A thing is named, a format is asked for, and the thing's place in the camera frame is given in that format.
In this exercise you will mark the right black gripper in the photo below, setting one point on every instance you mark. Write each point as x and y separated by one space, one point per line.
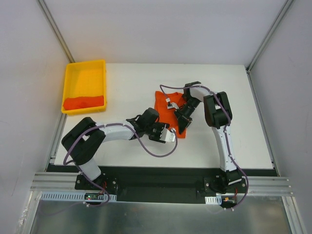
182 115

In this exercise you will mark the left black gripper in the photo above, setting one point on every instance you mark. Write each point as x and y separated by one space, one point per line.
157 132

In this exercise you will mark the orange t shirt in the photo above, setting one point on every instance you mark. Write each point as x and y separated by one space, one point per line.
83 102
167 115

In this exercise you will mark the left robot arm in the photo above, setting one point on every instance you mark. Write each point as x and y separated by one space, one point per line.
83 141

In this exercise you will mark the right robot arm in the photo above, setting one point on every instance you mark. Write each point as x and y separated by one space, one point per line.
218 116

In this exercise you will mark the yellow plastic bin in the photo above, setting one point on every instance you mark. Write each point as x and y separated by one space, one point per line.
85 79

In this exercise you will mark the rolled orange t shirt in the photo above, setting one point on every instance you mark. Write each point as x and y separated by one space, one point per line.
83 102

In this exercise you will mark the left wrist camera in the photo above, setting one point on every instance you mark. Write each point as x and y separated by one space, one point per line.
168 135

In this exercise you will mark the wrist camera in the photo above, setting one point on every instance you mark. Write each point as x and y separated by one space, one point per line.
171 105
168 135

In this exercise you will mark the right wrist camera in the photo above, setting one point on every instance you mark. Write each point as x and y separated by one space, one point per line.
171 105

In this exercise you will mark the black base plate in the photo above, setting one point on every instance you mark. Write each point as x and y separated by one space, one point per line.
161 185

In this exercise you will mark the right white cable duct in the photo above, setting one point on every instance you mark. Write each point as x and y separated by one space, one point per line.
213 200

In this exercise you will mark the white cable duct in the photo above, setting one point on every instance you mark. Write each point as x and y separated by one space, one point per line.
213 200
76 196

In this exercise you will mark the aluminium front rail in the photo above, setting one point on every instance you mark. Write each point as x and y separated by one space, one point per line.
258 185

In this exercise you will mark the left white cable duct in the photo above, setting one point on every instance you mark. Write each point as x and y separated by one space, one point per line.
76 196

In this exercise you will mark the left aluminium frame post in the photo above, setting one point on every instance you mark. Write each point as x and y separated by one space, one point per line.
52 23

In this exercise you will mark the aluminium frame post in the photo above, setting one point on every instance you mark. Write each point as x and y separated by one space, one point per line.
270 33
52 23

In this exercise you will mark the right aluminium frame post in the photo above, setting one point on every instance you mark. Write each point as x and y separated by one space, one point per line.
270 33

